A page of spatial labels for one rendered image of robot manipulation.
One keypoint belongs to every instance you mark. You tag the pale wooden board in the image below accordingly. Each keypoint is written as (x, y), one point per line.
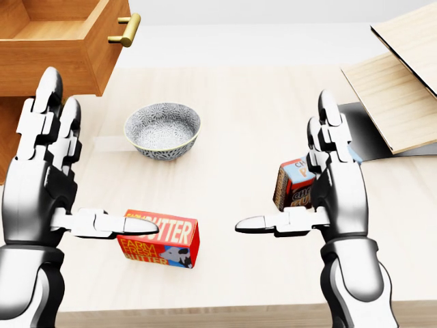
(413, 37)
(389, 102)

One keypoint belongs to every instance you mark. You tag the wooden drawer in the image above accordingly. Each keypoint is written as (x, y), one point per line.
(58, 44)

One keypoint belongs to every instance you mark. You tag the red butter box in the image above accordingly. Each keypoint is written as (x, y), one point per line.
(170, 246)

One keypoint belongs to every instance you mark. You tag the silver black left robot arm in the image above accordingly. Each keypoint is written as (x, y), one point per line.
(25, 287)

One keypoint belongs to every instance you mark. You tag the chocolate pudding box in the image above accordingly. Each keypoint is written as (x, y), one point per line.
(290, 191)

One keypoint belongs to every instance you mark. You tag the grey patterned bowl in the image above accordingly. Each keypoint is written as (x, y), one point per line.
(162, 131)

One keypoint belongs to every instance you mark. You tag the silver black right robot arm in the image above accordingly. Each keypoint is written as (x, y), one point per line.
(358, 283)

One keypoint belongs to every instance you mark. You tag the wooden cabinet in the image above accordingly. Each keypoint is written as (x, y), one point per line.
(8, 136)

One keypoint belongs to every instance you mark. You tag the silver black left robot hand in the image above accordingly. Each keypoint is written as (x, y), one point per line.
(30, 198)

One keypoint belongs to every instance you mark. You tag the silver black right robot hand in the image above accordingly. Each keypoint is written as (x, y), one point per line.
(345, 201)

